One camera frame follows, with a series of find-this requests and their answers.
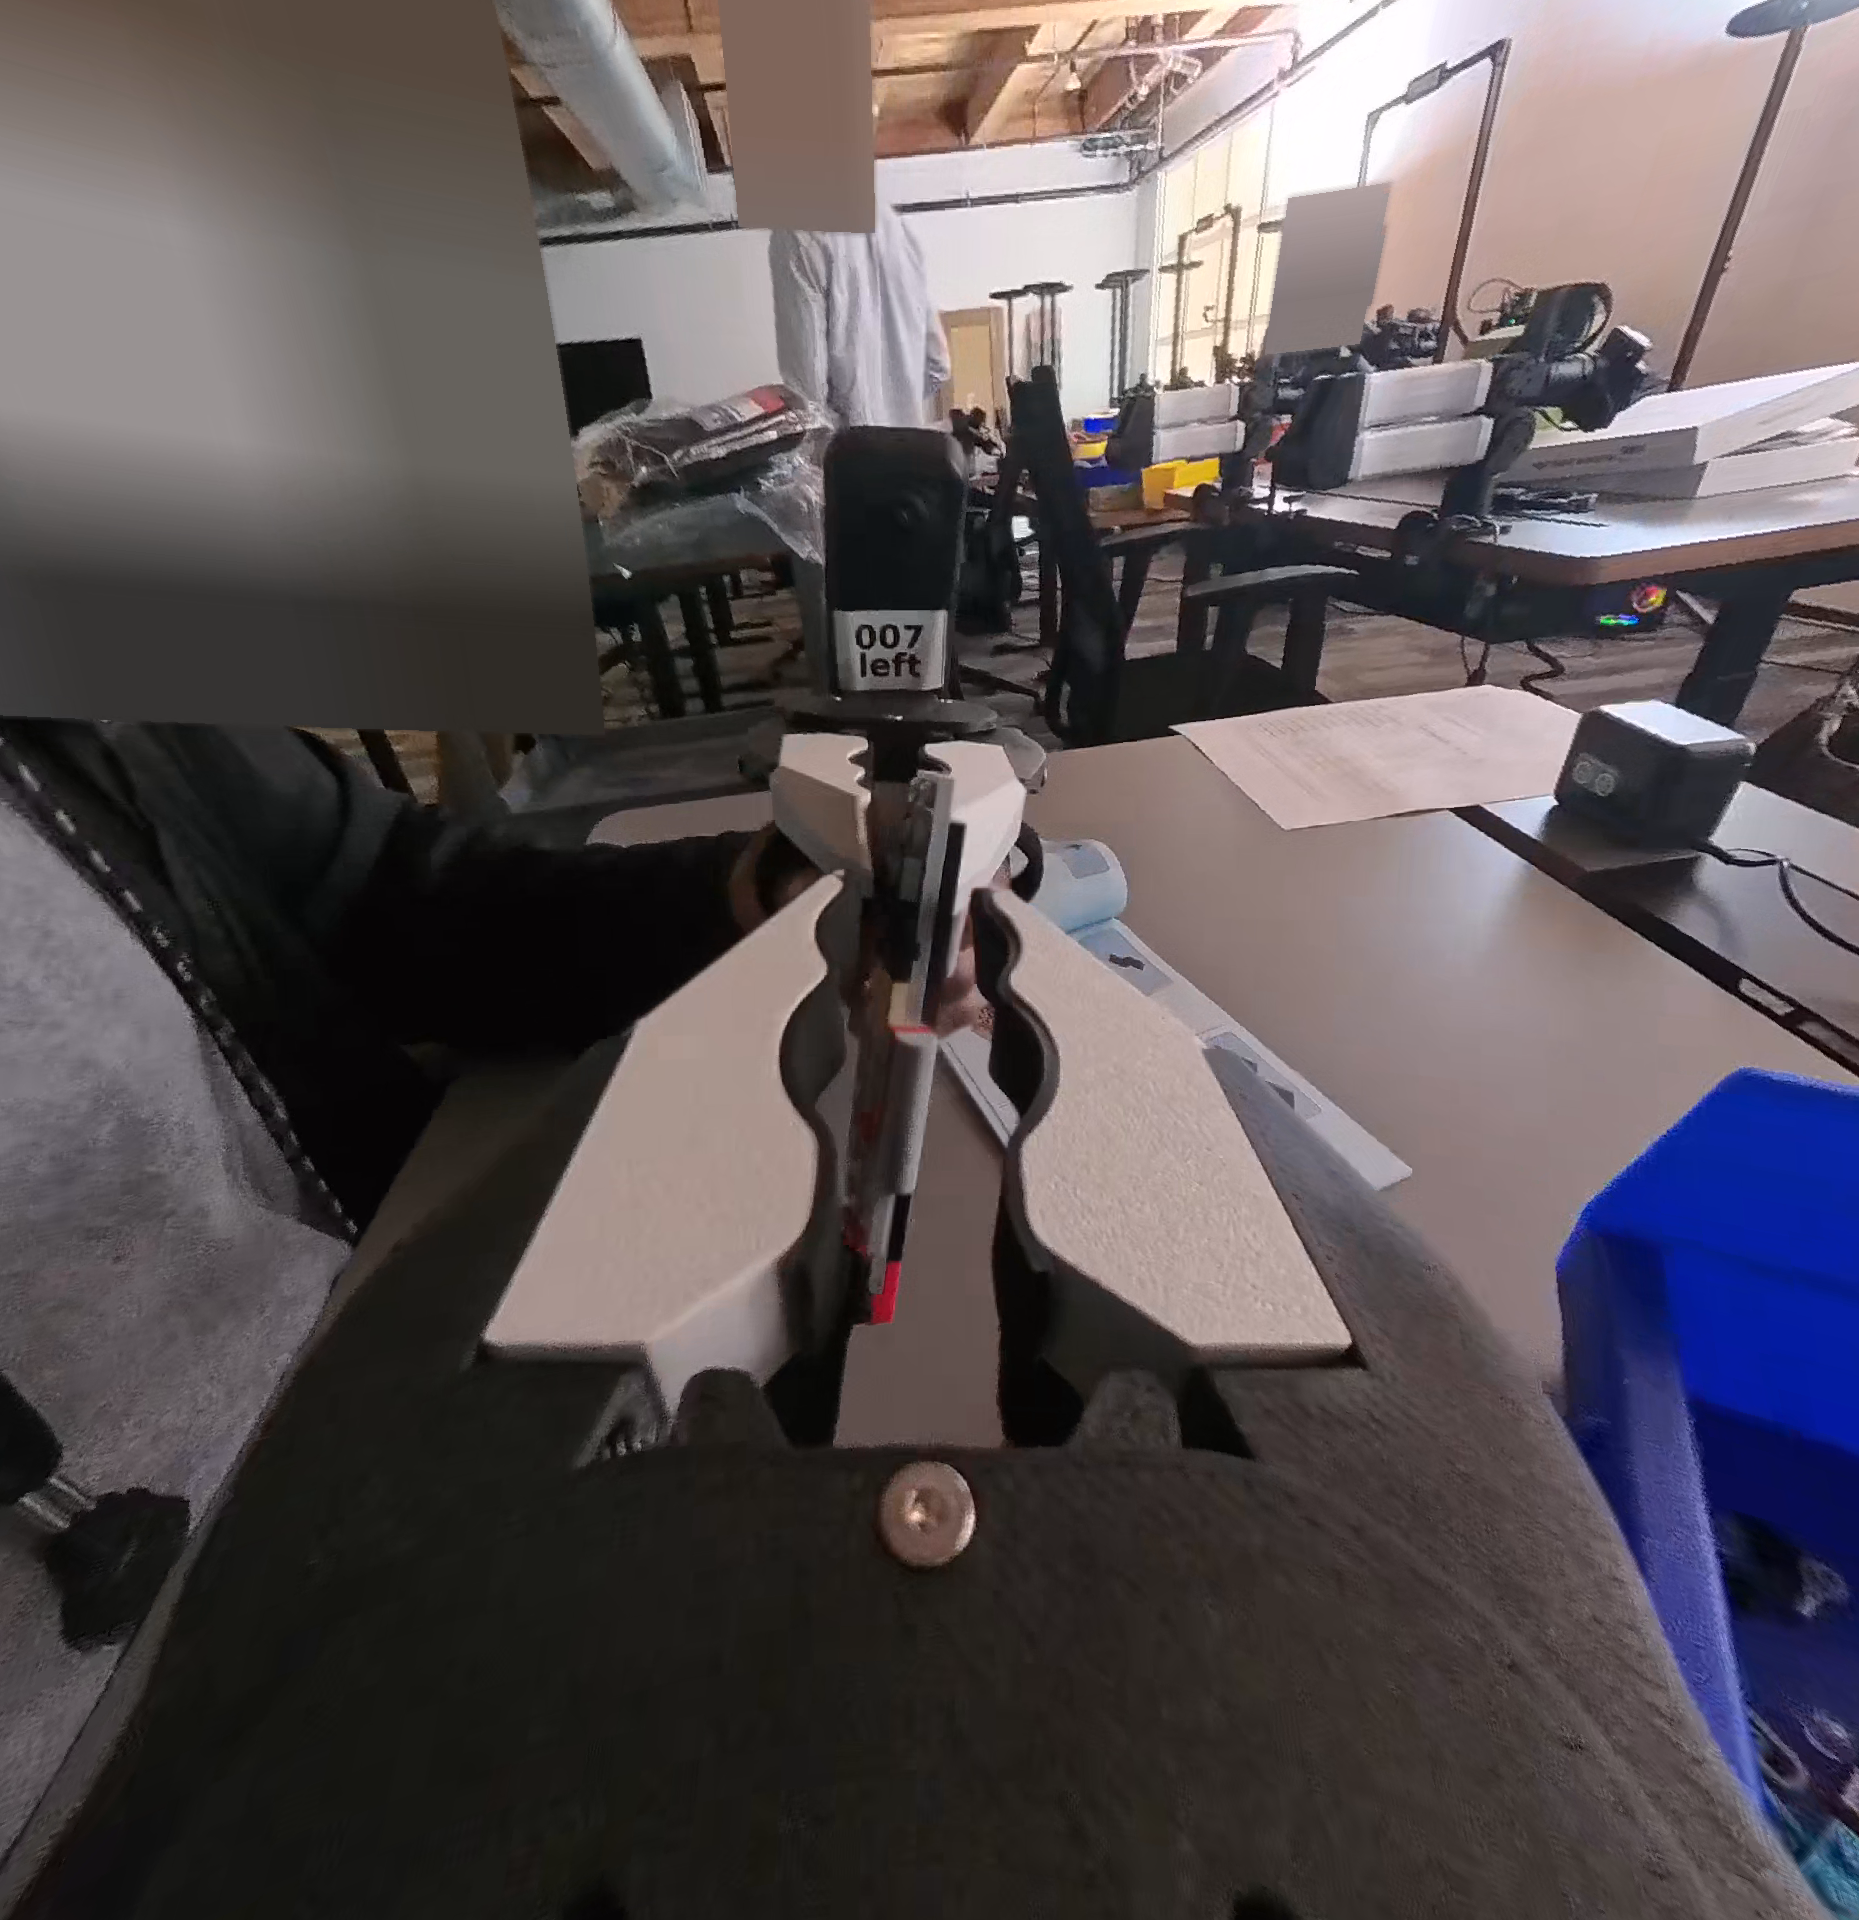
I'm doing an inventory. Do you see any blue plastic bin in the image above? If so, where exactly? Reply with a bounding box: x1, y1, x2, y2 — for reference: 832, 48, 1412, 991
1555, 1067, 1859, 1920

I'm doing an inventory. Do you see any person's left hand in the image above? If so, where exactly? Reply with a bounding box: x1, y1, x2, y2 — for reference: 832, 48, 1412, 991
726, 823, 824, 936

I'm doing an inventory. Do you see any black device cable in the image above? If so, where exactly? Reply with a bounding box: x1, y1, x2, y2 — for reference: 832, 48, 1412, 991
1693, 835, 1859, 969

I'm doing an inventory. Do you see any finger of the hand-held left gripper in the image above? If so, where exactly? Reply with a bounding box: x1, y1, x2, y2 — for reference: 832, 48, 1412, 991
952, 745, 1034, 906
768, 732, 890, 911

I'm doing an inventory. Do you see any large flat white box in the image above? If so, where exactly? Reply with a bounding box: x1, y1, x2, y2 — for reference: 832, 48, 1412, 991
1513, 355, 1859, 503

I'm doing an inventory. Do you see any black computer monitor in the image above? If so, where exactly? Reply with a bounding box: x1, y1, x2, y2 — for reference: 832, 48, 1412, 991
558, 336, 656, 440

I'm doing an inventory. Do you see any dark cube device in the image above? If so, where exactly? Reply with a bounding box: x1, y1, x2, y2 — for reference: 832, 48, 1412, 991
1555, 701, 1759, 859

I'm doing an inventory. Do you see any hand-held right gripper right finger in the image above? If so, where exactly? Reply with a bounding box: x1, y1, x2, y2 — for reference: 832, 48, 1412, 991
968, 883, 1356, 1369

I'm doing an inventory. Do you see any plastic wrapped bundle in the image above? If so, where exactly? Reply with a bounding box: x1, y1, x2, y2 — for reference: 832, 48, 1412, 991
574, 382, 838, 519

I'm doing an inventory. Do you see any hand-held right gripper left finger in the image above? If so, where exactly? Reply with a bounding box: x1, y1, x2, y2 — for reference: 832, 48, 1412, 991
482, 870, 872, 1391

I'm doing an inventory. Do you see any black white braided cord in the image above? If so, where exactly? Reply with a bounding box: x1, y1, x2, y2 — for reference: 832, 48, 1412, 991
0, 719, 364, 1248

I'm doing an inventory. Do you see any black pole stand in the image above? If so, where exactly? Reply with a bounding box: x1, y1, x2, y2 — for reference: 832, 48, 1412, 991
1671, 0, 1859, 395

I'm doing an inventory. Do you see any pile of mixed toy bricks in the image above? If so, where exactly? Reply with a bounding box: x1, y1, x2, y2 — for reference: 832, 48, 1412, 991
1715, 1513, 1859, 1920

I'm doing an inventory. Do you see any black office chair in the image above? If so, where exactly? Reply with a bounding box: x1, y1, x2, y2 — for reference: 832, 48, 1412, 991
1004, 365, 1364, 748

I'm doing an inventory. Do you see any grey-brown desk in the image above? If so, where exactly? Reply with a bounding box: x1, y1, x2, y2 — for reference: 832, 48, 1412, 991
330, 732, 1859, 1501

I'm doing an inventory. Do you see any brown handbag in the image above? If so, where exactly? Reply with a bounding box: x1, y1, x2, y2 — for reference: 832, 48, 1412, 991
1745, 599, 1859, 799

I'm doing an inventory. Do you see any grey red toy brick model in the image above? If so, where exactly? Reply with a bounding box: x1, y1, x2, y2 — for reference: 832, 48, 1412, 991
844, 771, 974, 1332

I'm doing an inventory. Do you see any dark side desk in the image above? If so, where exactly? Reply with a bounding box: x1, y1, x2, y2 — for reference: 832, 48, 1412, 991
1454, 779, 1859, 1085

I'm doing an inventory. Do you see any white paper sheet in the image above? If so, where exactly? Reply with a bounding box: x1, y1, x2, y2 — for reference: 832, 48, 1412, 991
1174, 686, 1583, 834

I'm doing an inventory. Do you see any pale insulated air duct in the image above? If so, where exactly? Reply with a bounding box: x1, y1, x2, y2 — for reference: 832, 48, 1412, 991
494, 0, 710, 224

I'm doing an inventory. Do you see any background work table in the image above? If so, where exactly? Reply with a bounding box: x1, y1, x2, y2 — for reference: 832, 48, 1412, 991
1290, 464, 1859, 730

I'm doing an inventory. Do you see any brick instruction booklet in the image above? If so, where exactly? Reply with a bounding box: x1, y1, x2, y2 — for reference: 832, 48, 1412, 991
936, 835, 1414, 1190

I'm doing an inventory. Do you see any person's left forearm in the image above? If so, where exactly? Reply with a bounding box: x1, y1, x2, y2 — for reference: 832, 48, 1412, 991
292, 719, 766, 1089

